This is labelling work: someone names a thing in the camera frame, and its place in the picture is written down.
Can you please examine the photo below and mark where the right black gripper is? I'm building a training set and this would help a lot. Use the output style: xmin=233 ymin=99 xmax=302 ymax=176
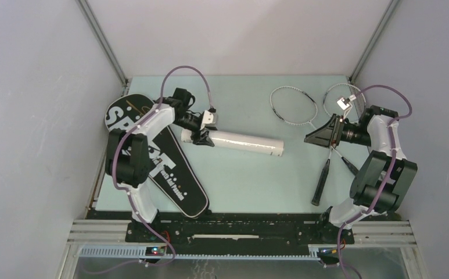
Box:
xmin=306 ymin=114 xmax=372 ymax=149

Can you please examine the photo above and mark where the white shuttlecock tube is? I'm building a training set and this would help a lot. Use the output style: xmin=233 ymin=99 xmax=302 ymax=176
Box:
xmin=182 ymin=130 xmax=284 ymax=156

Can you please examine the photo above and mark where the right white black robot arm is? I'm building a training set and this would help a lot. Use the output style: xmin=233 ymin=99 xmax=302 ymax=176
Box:
xmin=304 ymin=105 xmax=418 ymax=243

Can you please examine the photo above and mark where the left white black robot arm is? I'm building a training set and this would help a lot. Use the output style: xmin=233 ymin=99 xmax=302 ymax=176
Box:
xmin=105 ymin=88 xmax=213 ymax=242

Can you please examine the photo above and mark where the left white badminton racket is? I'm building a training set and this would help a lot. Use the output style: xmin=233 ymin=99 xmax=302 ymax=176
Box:
xmin=269 ymin=85 xmax=333 ymax=206

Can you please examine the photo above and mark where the white badminton racket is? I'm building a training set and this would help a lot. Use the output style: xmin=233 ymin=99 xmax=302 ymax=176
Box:
xmin=269 ymin=85 xmax=333 ymax=206
xmin=322 ymin=83 xmax=366 ymax=175

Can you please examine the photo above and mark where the right white badminton racket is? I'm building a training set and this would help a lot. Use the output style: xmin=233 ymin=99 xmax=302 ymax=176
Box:
xmin=322 ymin=83 xmax=366 ymax=175

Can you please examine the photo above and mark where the black racket cover bag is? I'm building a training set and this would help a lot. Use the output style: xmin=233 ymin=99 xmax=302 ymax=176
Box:
xmin=105 ymin=94 xmax=209 ymax=218

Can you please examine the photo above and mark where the right electronics board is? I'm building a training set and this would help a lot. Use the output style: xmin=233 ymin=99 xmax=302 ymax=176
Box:
xmin=318 ymin=249 xmax=339 ymax=268

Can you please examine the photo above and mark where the electronics board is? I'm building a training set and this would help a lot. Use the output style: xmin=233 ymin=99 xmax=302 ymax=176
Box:
xmin=145 ymin=246 xmax=167 ymax=256
xmin=318 ymin=249 xmax=339 ymax=268

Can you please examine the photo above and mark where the left electronics board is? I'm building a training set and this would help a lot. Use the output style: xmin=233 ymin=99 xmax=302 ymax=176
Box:
xmin=145 ymin=246 xmax=167 ymax=256

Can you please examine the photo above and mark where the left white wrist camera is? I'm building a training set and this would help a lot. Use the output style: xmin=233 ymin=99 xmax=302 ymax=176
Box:
xmin=201 ymin=110 xmax=218 ymax=128

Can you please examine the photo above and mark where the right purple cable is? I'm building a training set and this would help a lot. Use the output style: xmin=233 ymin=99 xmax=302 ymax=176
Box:
xmin=336 ymin=84 xmax=414 ymax=279

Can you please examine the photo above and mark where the purple cable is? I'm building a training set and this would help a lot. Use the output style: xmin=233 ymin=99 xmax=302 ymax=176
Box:
xmin=336 ymin=84 xmax=414 ymax=279
xmin=110 ymin=66 xmax=215 ymax=267

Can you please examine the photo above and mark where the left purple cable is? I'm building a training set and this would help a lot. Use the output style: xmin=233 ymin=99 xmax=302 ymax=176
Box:
xmin=110 ymin=66 xmax=215 ymax=267

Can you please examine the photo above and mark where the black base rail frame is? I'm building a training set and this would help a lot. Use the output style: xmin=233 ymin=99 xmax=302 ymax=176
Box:
xmin=70 ymin=209 xmax=418 ymax=266

